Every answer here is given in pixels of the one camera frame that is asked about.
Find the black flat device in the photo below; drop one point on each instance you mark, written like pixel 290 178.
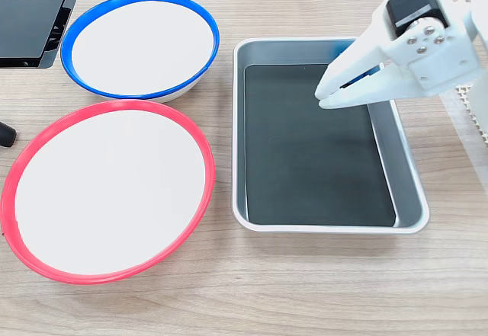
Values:
pixel 26 20

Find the silver metal tray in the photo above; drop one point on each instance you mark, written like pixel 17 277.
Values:
pixel 400 160

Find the blue block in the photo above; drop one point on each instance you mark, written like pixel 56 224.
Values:
pixel 361 78

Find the white dish red rim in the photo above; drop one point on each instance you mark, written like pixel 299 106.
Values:
pixel 110 191

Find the black mat tray liner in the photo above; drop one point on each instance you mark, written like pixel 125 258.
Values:
pixel 305 153

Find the small black rounded object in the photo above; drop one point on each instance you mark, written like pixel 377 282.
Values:
pixel 5 134

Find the white dish blue rim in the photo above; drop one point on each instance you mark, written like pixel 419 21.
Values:
pixel 141 46

